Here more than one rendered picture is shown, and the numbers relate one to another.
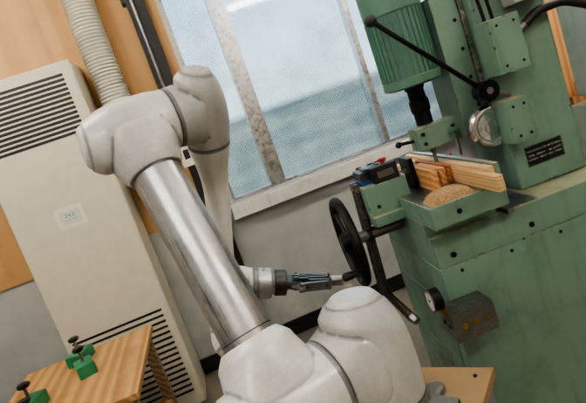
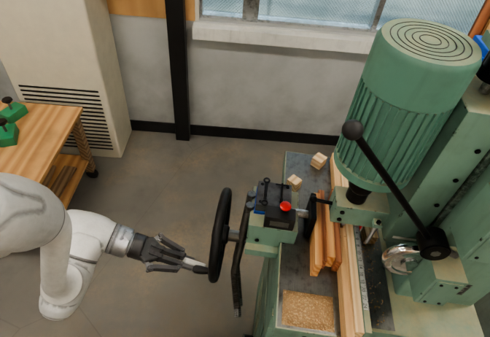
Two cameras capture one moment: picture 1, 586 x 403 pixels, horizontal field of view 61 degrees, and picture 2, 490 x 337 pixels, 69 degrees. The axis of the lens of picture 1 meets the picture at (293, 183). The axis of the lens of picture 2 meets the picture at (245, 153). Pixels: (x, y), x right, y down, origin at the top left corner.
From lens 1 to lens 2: 1.05 m
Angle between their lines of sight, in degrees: 37
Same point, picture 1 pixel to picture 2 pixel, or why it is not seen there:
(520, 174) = (403, 288)
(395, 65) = (357, 158)
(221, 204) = (53, 247)
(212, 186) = not seen: hidden behind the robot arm
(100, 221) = not seen: outside the picture
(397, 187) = (284, 236)
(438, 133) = (359, 217)
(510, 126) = (422, 291)
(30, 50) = not seen: outside the picture
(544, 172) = not seen: hidden behind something
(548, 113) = (480, 270)
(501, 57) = (479, 249)
